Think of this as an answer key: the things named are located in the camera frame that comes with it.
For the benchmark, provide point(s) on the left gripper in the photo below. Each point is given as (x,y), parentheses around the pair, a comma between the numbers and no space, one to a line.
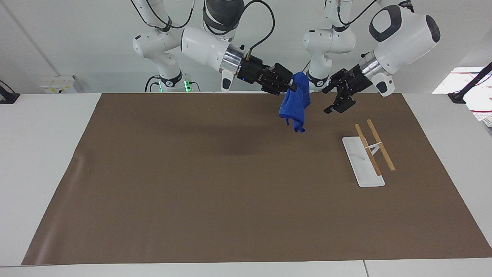
(353,79)

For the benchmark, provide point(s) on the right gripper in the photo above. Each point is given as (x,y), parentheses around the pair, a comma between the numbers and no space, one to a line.
(251,70)

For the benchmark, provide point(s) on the blue towel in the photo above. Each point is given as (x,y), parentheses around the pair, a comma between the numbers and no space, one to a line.
(296,102)

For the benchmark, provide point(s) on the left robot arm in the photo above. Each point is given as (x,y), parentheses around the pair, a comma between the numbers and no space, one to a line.
(407,34)

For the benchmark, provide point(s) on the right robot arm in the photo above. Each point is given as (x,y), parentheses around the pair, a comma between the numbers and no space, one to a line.
(200,44)

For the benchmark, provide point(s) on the white rack with wooden bars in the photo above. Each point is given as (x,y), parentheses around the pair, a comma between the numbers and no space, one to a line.
(363,165)

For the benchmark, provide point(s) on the black stand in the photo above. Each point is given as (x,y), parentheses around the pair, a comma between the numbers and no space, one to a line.
(7,96)
(471,84)

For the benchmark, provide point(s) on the white papers stack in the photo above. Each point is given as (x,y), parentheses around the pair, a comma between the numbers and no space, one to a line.
(482,98)

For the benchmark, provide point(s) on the white wall socket box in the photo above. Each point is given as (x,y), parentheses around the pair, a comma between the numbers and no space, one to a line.
(57,84)

